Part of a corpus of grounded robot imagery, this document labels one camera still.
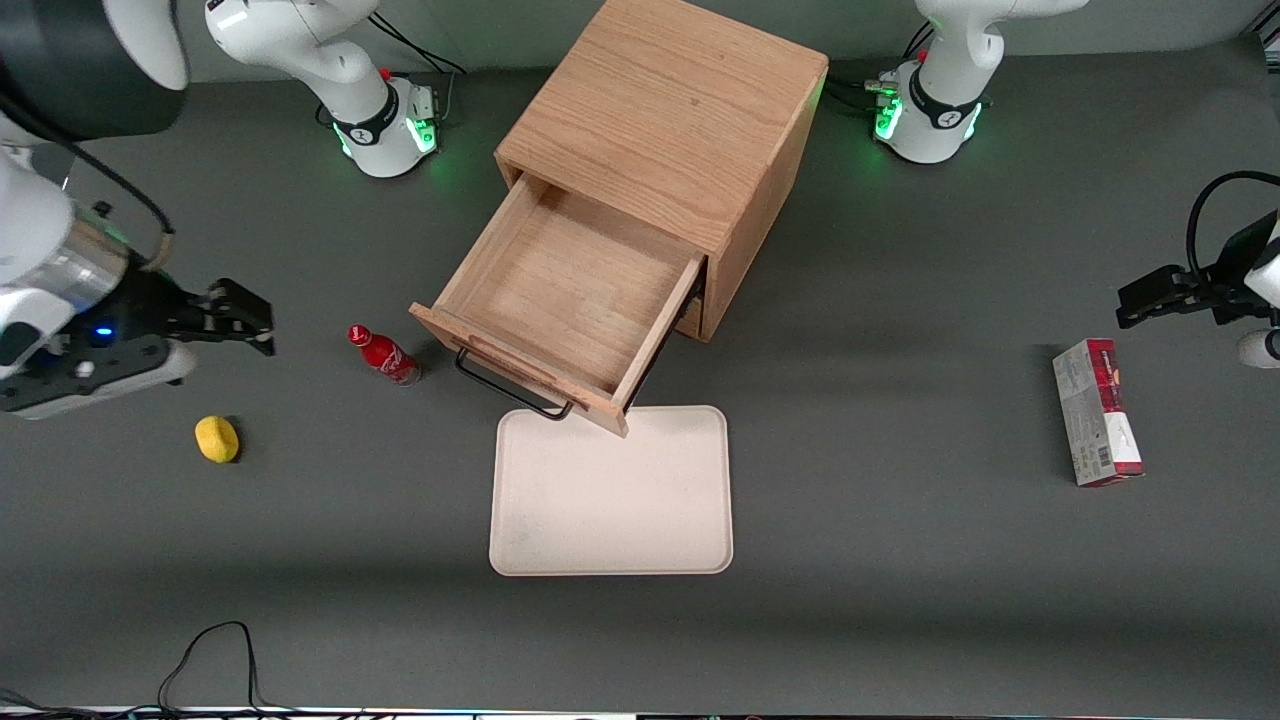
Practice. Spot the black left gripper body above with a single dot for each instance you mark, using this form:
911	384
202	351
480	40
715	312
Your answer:
1232	272

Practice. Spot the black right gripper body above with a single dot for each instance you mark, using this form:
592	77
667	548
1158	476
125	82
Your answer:
143	308

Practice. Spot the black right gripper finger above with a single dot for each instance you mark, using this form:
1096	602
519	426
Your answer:
185	318
245	312

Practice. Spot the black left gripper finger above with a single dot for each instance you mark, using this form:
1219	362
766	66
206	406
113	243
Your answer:
1225	305
1155	295

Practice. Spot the wooden drawer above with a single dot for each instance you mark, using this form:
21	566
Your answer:
570	290

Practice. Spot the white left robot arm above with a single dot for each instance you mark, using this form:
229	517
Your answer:
940	110

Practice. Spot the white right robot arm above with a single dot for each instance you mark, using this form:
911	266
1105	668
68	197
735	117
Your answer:
300	40

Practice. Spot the wooden drawer cabinet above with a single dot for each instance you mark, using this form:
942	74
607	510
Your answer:
680	110

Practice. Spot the yellow lemon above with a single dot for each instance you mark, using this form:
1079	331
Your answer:
217	440

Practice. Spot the red plaid cardboard box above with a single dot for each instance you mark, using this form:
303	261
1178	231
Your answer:
1090	420

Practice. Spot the red soda bottle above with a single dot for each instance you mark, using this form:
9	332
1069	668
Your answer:
385	355

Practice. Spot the cream plastic tray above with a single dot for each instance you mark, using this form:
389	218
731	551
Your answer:
610	500

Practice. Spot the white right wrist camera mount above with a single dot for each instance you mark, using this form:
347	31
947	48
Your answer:
175	362

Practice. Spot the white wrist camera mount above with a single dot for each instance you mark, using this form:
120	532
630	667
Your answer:
1258	350
175	362

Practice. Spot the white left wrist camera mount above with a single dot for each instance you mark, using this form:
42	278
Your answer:
1258	350

